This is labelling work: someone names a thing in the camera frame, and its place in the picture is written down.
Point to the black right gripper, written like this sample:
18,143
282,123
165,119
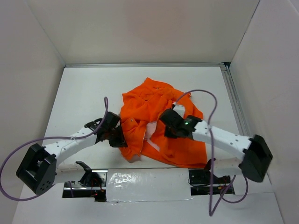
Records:
168,134

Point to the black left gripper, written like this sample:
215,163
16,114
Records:
120,142

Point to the orange jacket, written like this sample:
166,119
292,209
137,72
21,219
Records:
144,132

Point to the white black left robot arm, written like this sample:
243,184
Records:
42,166

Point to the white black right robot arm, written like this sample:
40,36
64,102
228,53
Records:
251,156

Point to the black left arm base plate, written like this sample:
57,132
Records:
92,186

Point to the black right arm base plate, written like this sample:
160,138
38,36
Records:
199,181

